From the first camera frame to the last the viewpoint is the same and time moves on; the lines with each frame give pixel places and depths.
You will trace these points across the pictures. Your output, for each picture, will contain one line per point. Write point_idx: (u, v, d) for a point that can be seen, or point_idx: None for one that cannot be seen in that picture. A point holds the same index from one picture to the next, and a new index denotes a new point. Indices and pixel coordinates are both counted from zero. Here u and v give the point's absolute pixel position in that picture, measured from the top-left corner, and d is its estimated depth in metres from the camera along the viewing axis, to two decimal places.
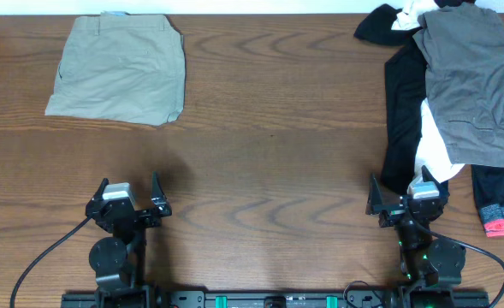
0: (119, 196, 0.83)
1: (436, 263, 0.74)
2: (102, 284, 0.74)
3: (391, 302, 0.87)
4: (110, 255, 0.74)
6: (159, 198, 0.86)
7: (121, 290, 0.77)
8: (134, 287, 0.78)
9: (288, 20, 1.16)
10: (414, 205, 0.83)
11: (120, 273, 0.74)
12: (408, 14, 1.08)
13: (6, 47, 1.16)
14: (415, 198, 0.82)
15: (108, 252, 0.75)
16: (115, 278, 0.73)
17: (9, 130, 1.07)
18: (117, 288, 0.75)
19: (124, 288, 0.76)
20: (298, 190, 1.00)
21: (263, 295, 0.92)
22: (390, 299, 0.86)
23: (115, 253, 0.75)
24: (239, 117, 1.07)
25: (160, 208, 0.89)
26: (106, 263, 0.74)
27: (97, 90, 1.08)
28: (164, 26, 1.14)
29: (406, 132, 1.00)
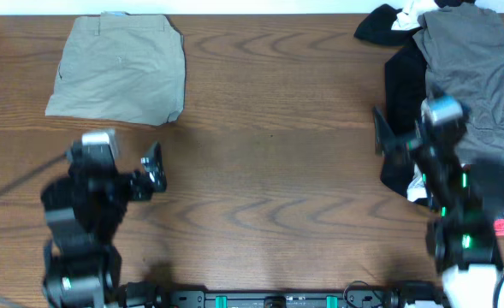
0: (98, 144, 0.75)
1: (477, 188, 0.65)
2: (55, 228, 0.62)
3: (392, 302, 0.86)
4: (67, 189, 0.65)
6: (150, 162, 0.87)
7: (75, 244, 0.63)
8: (95, 241, 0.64)
9: (288, 20, 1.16)
10: (434, 128, 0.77)
11: (75, 211, 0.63)
12: (408, 14, 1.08)
13: (6, 46, 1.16)
14: (435, 121, 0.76)
15: (62, 190, 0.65)
16: (68, 219, 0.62)
17: (8, 129, 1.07)
18: (72, 235, 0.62)
19: (81, 237, 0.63)
20: (298, 190, 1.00)
21: (263, 295, 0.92)
22: (391, 300, 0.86)
23: (74, 190, 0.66)
24: (239, 117, 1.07)
25: (151, 177, 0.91)
26: (62, 196, 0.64)
27: (97, 90, 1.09)
28: (164, 26, 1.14)
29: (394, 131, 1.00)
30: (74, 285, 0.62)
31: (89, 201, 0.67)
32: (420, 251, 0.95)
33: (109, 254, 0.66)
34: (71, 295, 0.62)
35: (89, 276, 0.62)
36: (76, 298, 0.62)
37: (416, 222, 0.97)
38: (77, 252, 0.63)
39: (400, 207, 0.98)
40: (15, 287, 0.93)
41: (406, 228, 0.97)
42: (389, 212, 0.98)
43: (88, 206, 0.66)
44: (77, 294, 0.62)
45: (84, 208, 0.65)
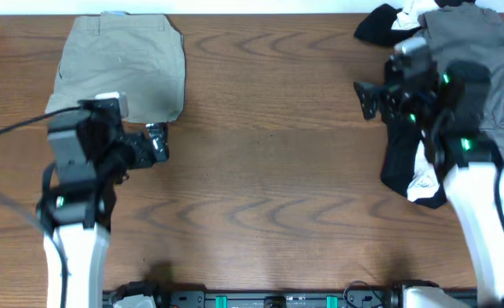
0: (109, 97, 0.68)
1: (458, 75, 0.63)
2: (55, 149, 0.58)
3: (393, 302, 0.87)
4: (74, 115, 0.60)
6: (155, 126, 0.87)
7: (74, 174, 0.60)
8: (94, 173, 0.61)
9: (289, 20, 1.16)
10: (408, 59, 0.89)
11: (80, 133, 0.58)
12: (408, 14, 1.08)
13: (6, 46, 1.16)
14: None
15: (68, 115, 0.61)
16: (70, 138, 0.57)
17: (8, 129, 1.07)
18: (74, 162, 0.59)
19: (82, 165, 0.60)
20: (299, 190, 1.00)
21: (263, 295, 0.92)
22: (392, 299, 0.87)
23: (81, 117, 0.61)
24: (239, 116, 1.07)
25: (156, 144, 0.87)
26: (68, 119, 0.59)
27: (97, 89, 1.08)
28: (164, 26, 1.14)
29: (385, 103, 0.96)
30: (67, 204, 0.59)
31: (91, 127, 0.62)
32: (419, 251, 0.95)
33: (106, 186, 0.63)
34: (62, 215, 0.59)
35: (84, 198, 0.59)
36: (67, 219, 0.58)
37: (415, 222, 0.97)
38: (74, 177, 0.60)
39: (400, 207, 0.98)
40: (16, 287, 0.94)
41: (406, 228, 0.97)
42: (388, 212, 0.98)
43: (90, 131, 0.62)
44: (69, 215, 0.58)
45: (88, 133, 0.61)
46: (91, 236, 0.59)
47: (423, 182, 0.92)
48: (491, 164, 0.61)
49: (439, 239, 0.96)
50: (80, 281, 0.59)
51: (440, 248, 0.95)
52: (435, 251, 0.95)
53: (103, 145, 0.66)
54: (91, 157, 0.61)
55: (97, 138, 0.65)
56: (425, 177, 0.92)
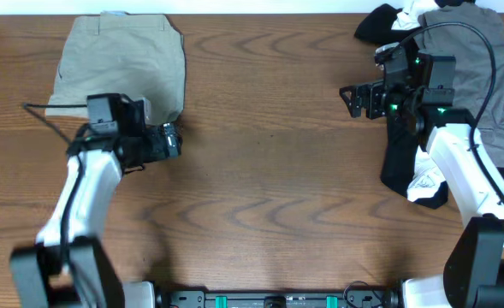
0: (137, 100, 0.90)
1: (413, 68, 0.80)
2: (88, 108, 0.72)
3: (392, 302, 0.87)
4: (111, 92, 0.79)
6: (170, 124, 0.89)
7: (101, 127, 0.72)
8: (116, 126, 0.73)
9: (289, 20, 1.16)
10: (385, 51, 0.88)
11: (110, 97, 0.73)
12: (408, 14, 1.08)
13: (6, 46, 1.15)
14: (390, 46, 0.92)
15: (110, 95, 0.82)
16: (101, 101, 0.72)
17: (8, 129, 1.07)
18: (100, 120, 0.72)
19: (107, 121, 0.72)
20: (299, 190, 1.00)
21: (263, 295, 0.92)
22: (392, 299, 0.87)
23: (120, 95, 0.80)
24: (239, 116, 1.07)
25: (168, 141, 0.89)
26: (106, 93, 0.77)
27: (97, 90, 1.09)
28: (164, 26, 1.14)
29: (374, 107, 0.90)
30: (94, 140, 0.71)
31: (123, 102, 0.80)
32: (419, 251, 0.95)
33: (127, 139, 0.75)
34: (90, 146, 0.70)
35: (109, 139, 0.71)
36: (93, 150, 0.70)
37: (416, 223, 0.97)
38: (103, 129, 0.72)
39: (401, 207, 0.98)
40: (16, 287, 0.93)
41: (406, 228, 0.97)
42: (389, 212, 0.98)
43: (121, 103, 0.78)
44: (95, 146, 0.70)
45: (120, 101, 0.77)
46: (106, 157, 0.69)
47: (423, 182, 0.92)
48: (464, 123, 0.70)
49: (439, 239, 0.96)
50: (88, 186, 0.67)
51: (440, 248, 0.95)
52: (435, 251, 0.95)
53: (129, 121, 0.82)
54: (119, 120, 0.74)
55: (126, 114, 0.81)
56: (425, 177, 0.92)
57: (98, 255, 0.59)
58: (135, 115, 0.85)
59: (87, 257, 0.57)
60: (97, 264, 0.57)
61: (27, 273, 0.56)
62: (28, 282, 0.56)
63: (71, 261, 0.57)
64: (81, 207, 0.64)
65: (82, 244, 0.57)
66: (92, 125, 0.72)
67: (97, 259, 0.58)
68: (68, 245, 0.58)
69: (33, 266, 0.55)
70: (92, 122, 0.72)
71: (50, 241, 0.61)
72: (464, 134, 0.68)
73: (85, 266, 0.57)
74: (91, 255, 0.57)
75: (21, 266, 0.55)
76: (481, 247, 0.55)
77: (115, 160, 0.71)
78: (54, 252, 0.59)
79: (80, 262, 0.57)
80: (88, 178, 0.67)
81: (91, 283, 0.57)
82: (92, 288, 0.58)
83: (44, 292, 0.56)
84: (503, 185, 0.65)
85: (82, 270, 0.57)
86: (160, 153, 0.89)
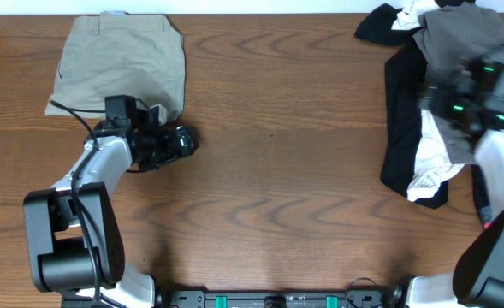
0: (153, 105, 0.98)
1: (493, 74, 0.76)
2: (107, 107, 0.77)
3: (394, 296, 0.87)
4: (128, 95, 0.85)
6: (183, 127, 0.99)
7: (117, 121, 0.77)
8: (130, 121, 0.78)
9: (289, 20, 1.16)
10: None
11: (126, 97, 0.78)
12: (408, 14, 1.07)
13: (6, 46, 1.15)
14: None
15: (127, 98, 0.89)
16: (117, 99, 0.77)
17: (8, 129, 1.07)
18: (116, 117, 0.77)
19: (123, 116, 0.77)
20: (299, 190, 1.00)
21: (263, 295, 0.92)
22: (395, 293, 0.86)
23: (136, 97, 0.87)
24: (239, 116, 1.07)
25: (181, 142, 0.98)
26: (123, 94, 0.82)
27: (97, 90, 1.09)
28: (164, 26, 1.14)
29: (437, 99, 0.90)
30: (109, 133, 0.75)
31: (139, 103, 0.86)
32: (420, 252, 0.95)
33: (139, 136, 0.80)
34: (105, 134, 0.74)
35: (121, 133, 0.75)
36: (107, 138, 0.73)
37: (416, 222, 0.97)
38: (118, 125, 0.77)
39: (401, 207, 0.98)
40: (16, 287, 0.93)
41: (406, 228, 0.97)
42: (389, 212, 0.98)
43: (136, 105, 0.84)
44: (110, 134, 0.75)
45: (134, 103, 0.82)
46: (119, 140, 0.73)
47: (423, 182, 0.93)
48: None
49: (440, 239, 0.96)
50: (99, 156, 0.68)
51: (440, 248, 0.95)
52: (436, 251, 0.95)
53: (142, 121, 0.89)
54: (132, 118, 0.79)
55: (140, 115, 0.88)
56: (425, 177, 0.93)
57: (105, 203, 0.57)
58: (149, 118, 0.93)
59: (95, 201, 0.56)
60: (103, 210, 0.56)
61: (38, 215, 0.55)
62: (37, 224, 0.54)
63: (80, 204, 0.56)
64: (92, 168, 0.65)
65: (90, 188, 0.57)
66: (109, 121, 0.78)
67: (104, 206, 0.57)
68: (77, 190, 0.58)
69: (45, 208, 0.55)
70: (109, 119, 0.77)
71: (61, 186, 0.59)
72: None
73: (92, 210, 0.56)
74: (97, 198, 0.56)
75: (32, 207, 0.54)
76: (502, 240, 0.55)
77: (128, 151, 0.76)
78: (62, 200, 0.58)
79: (86, 206, 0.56)
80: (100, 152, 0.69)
81: (96, 230, 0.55)
82: (97, 234, 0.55)
83: (51, 234, 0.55)
84: None
85: (88, 216, 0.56)
86: (171, 153, 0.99)
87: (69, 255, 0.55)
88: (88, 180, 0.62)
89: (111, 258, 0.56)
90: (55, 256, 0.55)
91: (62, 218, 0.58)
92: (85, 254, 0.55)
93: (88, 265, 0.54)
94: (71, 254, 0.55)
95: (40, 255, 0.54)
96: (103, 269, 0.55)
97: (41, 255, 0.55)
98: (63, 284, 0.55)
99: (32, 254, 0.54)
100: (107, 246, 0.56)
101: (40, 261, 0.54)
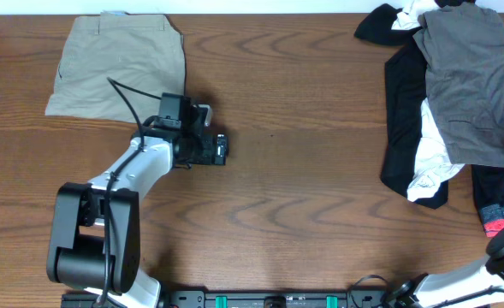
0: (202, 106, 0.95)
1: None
2: (163, 105, 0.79)
3: (402, 288, 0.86)
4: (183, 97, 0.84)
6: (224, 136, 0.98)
7: (167, 121, 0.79)
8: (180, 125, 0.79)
9: (289, 20, 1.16)
10: None
11: (182, 99, 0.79)
12: (408, 14, 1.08)
13: (6, 46, 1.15)
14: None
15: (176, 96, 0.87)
16: (174, 99, 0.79)
17: (8, 129, 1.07)
18: (168, 116, 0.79)
19: (174, 118, 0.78)
20: (299, 190, 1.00)
21: (263, 295, 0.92)
22: (401, 286, 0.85)
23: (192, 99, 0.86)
24: (239, 116, 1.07)
25: (219, 149, 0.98)
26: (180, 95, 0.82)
27: (97, 89, 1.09)
28: (164, 26, 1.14)
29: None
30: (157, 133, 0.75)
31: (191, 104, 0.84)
32: (420, 252, 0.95)
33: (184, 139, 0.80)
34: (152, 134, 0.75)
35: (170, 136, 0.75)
36: (154, 138, 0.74)
37: (416, 222, 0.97)
38: (168, 125, 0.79)
39: (401, 207, 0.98)
40: (16, 288, 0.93)
41: (406, 228, 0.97)
42: (389, 212, 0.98)
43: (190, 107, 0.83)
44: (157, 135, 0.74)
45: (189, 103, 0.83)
46: (166, 145, 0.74)
47: (423, 182, 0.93)
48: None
49: (440, 239, 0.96)
50: (143, 161, 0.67)
51: (441, 248, 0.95)
52: (436, 251, 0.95)
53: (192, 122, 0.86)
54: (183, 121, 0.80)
55: (191, 116, 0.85)
56: (425, 177, 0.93)
57: (135, 214, 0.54)
58: (197, 120, 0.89)
59: (124, 212, 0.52)
60: (130, 222, 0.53)
61: (67, 209, 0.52)
62: (63, 217, 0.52)
63: (109, 210, 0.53)
64: (131, 171, 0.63)
65: (122, 197, 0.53)
66: (160, 118, 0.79)
67: (133, 217, 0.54)
68: (110, 192, 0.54)
69: (75, 203, 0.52)
70: (161, 117, 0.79)
71: (97, 184, 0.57)
72: None
73: (119, 219, 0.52)
74: (127, 209, 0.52)
75: (63, 199, 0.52)
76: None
77: (171, 157, 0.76)
78: (94, 199, 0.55)
79: (115, 214, 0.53)
80: (142, 156, 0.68)
81: (118, 239, 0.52)
82: (117, 244, 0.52)
83: (75, 231, 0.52)
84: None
85: (115, 223, 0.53)
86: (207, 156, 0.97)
87: (87, 256, 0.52)
88: (124, 182, 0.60)
89: (126, 270, 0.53)
90: (73, 251, 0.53)
91: (91, 215, 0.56)
92: (102, 260, 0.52)
93: (102, 271, 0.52)
94: (89, 255, 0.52)
95: (59, 247, 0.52)
96: (115, 279, 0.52)
97: (60, 247, 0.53)
98: (74, 281, 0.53)
99: (52, 244, 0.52)
100: (125, 258, 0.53)
101: (57, 251, 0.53)
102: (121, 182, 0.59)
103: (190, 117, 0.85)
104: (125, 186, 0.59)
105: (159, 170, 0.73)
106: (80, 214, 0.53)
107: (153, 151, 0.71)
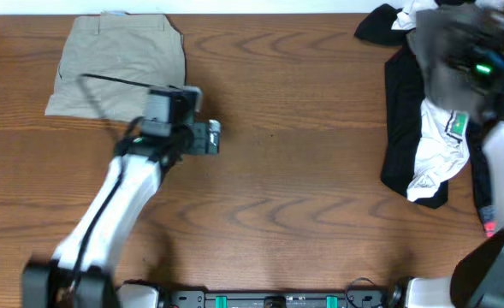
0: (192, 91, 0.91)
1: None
2: (148, 108, 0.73)
3: (394, 297, 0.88)
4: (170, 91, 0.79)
6: (217, 124, 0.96)
7: (150, 129, 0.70)
8: (167, 133, 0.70)
9: (289, 20, 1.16)
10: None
11: (168, 102, 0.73)
12: (408, 14, 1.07)
13: (6, 46, 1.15)
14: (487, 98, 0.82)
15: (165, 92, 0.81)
16: (162, 103, 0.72)
17: (9, 129, 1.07)
18: (151, 122, 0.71)
19: (157, 124, 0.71)
20: (298, 190, 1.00)
21: (263, 295, 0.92)
22: (394, 294, 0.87)
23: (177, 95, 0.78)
24: (239, 117, 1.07)
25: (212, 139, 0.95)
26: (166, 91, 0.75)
27: (97, 89, 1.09)
28: (164, 26, 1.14)
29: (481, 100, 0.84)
30: (141, 145, 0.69)
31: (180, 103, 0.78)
32: (420, 252, 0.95)
33: (172, 149, 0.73)
34: (134, 150, 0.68)
35: (156, 147, 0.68)
36: (133, 157, 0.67)
37: (416, 222, 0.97)
38: (151, 132, 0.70)
39: (400, 207, 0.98)
40: (16, 288, 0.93)
41: (406, 228, 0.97)
42: (388, 212, 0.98)
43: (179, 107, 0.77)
44: (139, 151, 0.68)
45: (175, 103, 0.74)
46: (150, 169, 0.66)
47: (423, 182, 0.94)
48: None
49: (440, 239, 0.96)
50: (123, 196, 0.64)
51: (440, 248, 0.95)
52: (436, 251, 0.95)
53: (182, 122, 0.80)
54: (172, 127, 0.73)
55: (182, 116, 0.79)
56: (425, 177, 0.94)
57: (107, 292, 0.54)
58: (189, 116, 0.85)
59: (94, 296, 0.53)
60: (102, 301, 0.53)
61: (35, 293, 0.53)
62: (34, 299, 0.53)
63: (77, 293, 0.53)
64: (107, 222, 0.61)
65: (91, 279, 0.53)
66: (145, 122, 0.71)
67: (104, 295, 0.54)
68: (80, 275, 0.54)
69: (43, 288, 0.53)
70: (146, 121, 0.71)
71: (67, 258, 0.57)
72: None
73: (90, 302, 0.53)
74: (97, 293, 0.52)
75: (31, 281, 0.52)
76: (503, 259, 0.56)
77: (161, 174, 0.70)
78: (65, 275, 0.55)
79: (85, 297, 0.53)
80: (122, 190, 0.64)
81: None
82: None
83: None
84: None
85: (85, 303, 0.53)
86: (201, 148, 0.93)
87: None
88: (98, 245, 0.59)
89: None
90: None
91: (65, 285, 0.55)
92: None
93: None
94: None
95: None
96: None
97: None
98: None
99: None
100: None
101: None
102: (97, 246, 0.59)
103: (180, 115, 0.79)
104: (100, 249, 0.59)
105: (145, 195, 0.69)
106: (51, 293, 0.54)
107: (135, 179, 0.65)
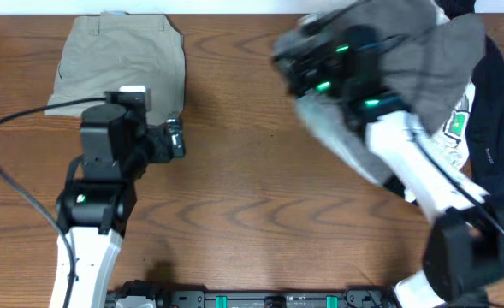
0: (135, 91, 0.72)
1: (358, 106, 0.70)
2: (85, 142, 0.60)
3: None
4: (104, 108, 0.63)
6: (177, 121, 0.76)
7: (98, 174, 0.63)
8: (118, 178, 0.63)
9: (289, 20, 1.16)
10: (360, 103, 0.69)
11: (106, 131, 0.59)
12: None
13: (6, 46, 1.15)
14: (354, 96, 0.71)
15: (103, 109, 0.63)
16: (99, 134, 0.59)
17: (8, 129, 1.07)
18: (96, 162, 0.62)
19: (106, 164, 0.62)
20: (299, 190, 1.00)
21: (263, 295, 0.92)
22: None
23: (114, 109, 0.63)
24: (239, 117, 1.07)
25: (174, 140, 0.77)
26: (102, 112, 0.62)
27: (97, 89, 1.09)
28: (164, 26, 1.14)
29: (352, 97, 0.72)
30: (90, 199, 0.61)
31: (124, 126, 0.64)
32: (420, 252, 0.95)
33: (128, 194, 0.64)
34: (82, 208, 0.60)
35: (105, 199, 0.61)
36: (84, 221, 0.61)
37: (416, 223, 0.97)
38: (101, 178, 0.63)
39: (400, 208, 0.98)
40: (15, 288, 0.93)
41: (406, 228, 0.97)
42: (388, 212, 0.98)
43: (124, 130, 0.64)
44: (88, 210, 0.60)
45: (118, 130, 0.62)
46: (103, 241, 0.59)
47: None
48: (400, 112, 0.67)
49: None
50: (83, 285, 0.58)
51: None
52: None
53: (133, 143, 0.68)
54: (121, 164, 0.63)
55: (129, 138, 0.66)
56: None
57: None
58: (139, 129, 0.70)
59: None
60: None
61: None
62: None
63: None
64: None
65: None
66: (89, 162, 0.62)
67: None
68: None
69: None
70: (91, 162, 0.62)
71: None
72: (402, 124, 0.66)
73: None
74: None
75: None
76: (454, 245, 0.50)
77: (119, 229, 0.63)
78: None
79: None
80: (80, 281, 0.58)
81: None
82: None
83: None
84: (450, 172, 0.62)
85: None
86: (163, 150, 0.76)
87: None
88: None
89: None
90: None
91: None
92: None
93: None
94: None
95: None
96: None
97: None
98: None
99: None
100: None
101: None
102: None
103: (127, 135, 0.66)
104: None
105: (110, 266, 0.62)
106: None
107: (92, 260, 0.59)
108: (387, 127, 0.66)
